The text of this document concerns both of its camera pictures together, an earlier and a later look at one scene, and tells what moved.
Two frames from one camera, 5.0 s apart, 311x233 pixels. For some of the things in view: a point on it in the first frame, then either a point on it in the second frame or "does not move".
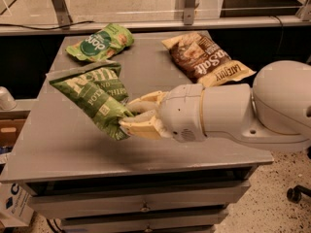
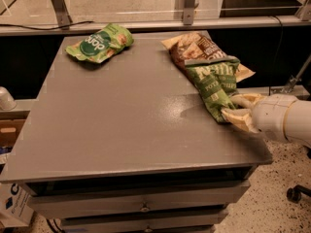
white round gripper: [182, 112] to [269, 116]
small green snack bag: [101, 44] does not move
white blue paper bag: [16, 205] does not move
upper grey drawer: [105, 202] does not move
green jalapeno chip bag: [98, 91] to [216, 82]
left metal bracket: [60, 6] does not move
